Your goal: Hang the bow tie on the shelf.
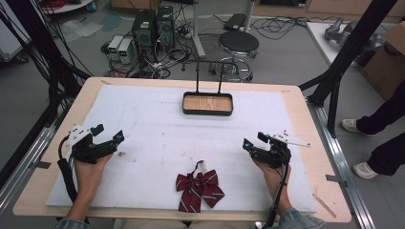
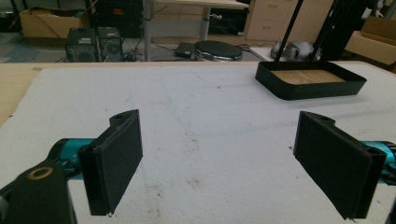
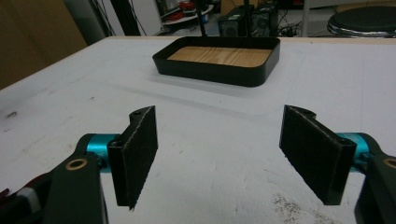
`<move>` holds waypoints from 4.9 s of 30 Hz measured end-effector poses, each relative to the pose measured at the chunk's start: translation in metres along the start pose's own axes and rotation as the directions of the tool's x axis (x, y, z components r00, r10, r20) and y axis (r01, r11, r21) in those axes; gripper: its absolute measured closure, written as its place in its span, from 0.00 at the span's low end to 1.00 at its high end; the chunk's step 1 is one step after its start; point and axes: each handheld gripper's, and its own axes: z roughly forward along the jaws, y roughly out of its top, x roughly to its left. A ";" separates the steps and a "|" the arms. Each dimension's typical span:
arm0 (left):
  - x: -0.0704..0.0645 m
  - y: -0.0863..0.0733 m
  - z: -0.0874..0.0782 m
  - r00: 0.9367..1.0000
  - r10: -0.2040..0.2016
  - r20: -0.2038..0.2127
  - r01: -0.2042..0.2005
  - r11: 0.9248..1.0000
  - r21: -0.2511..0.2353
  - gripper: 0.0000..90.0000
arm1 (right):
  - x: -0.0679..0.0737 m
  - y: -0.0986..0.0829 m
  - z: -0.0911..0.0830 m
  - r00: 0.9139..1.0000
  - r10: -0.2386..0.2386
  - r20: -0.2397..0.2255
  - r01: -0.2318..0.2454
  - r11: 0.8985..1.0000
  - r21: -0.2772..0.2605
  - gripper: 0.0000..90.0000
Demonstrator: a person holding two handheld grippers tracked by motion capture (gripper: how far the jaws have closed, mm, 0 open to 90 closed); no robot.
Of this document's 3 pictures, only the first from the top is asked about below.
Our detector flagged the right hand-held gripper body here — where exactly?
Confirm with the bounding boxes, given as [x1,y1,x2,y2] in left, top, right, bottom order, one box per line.
[250,130,311,169]

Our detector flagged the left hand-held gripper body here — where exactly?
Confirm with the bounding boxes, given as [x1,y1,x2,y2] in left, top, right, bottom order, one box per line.
[65,123,117,165]

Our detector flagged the person's right hand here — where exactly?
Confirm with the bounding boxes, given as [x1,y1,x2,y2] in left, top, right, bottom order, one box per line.
[252,157,289,196]

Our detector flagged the person's left hand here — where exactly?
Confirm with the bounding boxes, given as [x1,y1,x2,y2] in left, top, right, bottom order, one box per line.
[74,154,115,193]

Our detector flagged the white foam mat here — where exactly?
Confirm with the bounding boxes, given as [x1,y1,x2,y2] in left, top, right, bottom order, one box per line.
[45,84,318,214]

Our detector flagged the black stand with wooden tray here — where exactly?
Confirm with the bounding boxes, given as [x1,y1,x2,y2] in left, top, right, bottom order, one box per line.
[181,59,239,117]

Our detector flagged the red striped bow tie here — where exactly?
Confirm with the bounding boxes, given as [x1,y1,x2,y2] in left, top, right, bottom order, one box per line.
[175,159,226,214]

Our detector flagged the right denim sleeve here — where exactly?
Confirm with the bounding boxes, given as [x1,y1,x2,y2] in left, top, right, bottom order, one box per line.
[275,207,327,229]

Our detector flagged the denim sleeve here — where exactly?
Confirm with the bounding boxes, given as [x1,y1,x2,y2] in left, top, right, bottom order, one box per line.
[49,218,92,229]
[275,207,327,229]

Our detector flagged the left denim sleeve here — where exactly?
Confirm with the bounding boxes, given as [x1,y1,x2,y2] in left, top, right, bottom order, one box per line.
[49,218,92,229]

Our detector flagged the white power supply unit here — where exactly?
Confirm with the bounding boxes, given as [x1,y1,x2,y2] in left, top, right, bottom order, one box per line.
[117,37,135,66]
[107,34,125,61]

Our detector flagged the black round stool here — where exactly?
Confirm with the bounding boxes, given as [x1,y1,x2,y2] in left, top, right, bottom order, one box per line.
[208,30,261,83]

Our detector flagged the clear plastic bag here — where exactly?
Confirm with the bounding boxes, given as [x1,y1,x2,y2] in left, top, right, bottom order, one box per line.
[59,18,105,43]

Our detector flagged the large black computer tower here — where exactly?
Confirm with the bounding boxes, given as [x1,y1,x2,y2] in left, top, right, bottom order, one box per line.
[131,9,159,63]

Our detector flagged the white floor board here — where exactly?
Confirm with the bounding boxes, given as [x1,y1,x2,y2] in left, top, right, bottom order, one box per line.
[306,21,388,69]

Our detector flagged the black metal stand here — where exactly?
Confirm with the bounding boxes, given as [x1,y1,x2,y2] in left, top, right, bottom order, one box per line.
[298,0,399,139]

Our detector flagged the flat black box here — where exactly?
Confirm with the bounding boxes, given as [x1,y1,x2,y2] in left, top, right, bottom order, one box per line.
[223,12,247,32]

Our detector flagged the slim black computer tower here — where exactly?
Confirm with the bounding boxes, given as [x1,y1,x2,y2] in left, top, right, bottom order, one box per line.
[155,4,176,51]

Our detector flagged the white table leg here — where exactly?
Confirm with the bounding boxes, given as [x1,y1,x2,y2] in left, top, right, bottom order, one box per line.
[190,0,207,58]

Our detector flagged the round white table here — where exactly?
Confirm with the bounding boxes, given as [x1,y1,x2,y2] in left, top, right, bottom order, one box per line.
[40,0,96,15]

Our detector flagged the grey machine part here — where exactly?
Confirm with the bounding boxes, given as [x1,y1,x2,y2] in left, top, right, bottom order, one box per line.
[323,16,385,52]

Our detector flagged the cardboard box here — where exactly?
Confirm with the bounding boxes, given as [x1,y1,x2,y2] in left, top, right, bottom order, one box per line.
[359,21,405,102]

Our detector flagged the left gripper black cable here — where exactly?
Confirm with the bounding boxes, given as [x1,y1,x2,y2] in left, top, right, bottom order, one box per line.
[56,135,91,224]

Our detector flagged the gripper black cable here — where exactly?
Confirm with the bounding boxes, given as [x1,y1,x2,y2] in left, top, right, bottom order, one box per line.
[56,135,91,224]
[261,161,290,229]

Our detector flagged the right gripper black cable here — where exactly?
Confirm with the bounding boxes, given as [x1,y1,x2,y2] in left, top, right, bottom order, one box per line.
[261,161,290,229]

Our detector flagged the aluminium rail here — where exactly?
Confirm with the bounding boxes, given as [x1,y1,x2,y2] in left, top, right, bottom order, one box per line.
[0,104,70,218]
[307,96,378,229]

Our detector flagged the tangle of floor cables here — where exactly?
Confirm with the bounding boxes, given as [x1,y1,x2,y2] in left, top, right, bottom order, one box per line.
[99,18,196,80]

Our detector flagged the black stand with cables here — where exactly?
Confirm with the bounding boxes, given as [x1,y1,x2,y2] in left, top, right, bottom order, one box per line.
[0,0,94,129]

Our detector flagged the loose black floor cables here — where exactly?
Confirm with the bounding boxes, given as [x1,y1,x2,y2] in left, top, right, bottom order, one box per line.
[250,14,339,41]

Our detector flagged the white metal post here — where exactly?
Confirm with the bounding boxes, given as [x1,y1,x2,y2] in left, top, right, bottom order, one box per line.
[243,0,257,33]

